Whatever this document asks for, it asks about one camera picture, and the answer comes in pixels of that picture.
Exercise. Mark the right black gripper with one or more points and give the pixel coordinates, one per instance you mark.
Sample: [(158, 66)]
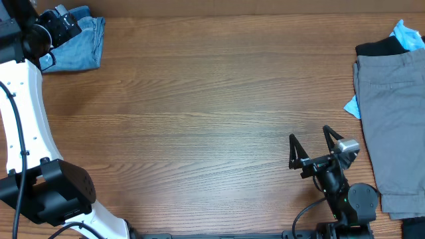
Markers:
[(316, 163)]

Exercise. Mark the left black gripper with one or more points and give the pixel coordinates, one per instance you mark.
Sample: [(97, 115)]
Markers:
[(50, 20)]

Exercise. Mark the light blue denim jeans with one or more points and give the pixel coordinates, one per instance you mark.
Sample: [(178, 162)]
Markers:
[(84, 51)]

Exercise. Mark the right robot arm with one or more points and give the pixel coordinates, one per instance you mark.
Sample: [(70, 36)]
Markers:
[(353, 206)]

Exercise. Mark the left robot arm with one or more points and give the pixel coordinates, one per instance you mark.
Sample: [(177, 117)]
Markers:
[(40, 185)]

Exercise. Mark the grey shorts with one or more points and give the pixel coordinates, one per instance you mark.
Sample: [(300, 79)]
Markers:
[(390, 96)]

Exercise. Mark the black garment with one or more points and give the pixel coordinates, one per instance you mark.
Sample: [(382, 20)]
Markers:
[(389, 46)]

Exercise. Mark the light blue cloth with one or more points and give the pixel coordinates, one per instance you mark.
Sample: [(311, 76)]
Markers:
[(403, 33)]

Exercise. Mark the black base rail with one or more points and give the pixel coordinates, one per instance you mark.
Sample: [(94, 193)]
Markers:
[(225, 236)]

